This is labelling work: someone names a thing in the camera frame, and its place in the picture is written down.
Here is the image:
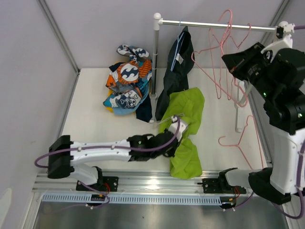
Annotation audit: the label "white metal clothes rack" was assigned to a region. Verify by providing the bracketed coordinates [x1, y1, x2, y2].
[149, 12, 289, 132]

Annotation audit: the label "patterned blue orange shorts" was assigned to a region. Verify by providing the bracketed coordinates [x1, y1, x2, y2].
[103, 44, 152, 109]

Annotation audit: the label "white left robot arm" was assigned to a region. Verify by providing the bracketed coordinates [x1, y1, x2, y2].
[48, 129, 183, 191]

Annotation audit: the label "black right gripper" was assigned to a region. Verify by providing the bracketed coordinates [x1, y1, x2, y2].
[222, 42, 277, 100]

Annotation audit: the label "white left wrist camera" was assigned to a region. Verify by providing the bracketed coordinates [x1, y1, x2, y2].
[168, 115, 188, 141]

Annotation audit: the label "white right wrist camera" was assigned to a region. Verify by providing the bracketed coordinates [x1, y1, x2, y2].
[261, 21, 295, 62]

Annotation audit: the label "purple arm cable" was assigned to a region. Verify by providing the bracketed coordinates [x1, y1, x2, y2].
[224, 23, 305, 220]
[34, 115, 181, 211]

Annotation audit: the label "navy blue shorts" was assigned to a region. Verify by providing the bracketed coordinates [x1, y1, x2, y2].
[136, 96, 152, 123]

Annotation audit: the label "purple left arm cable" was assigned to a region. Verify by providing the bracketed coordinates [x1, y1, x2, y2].
[34, 115, 181, 211]

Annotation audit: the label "blue wire hanger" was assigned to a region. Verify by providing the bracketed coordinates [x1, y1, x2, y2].
[170, 18, 185, 72]

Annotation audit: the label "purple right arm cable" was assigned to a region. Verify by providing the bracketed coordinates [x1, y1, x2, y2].
[224, 23, 305, 220]

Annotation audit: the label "yellow plastic tray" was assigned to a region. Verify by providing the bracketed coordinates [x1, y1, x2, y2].
[105, 62, 122, 113]

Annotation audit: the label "aluminium mounting rail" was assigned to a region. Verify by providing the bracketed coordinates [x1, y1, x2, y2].
[32, 169, 219, 196]

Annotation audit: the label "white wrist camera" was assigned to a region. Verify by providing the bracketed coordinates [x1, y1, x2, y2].
[261, 21, 295, 62]
[168, 115, 188, 141]

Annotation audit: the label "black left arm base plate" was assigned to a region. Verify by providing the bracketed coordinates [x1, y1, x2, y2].
[76, 176, 119, 192]

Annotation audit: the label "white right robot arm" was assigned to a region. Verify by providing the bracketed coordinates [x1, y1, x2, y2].
[217, 43, 305, 205]

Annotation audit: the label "lime green shorts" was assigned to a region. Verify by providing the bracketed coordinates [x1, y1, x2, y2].
[159, 87, 205, 179]

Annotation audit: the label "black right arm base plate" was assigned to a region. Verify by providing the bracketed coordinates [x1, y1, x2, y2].
[202, 178, 246, 194]

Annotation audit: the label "white slotted cable duct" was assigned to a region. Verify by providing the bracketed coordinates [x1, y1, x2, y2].
[42, 193, 222, 206]

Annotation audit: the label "light blue shorts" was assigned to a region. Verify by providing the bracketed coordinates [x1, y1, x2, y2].
[112, 104, 140, 116]

